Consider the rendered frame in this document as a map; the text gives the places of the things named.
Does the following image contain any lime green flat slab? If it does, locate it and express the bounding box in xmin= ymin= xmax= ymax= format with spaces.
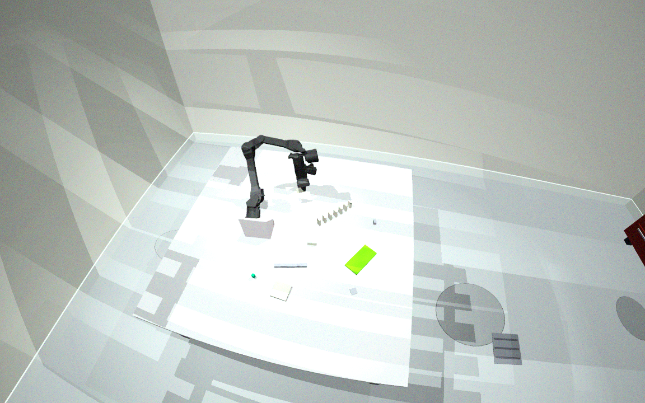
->
xmin=344 ymin=245 xmax=377 ymax=275

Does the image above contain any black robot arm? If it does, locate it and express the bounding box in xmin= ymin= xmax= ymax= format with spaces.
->
xmin=241 ymin=135 xmax=319 ymax=218

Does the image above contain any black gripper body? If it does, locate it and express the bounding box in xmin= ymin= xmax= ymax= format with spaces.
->
xmin=294 ymin=164 xmax=310 ymax=188

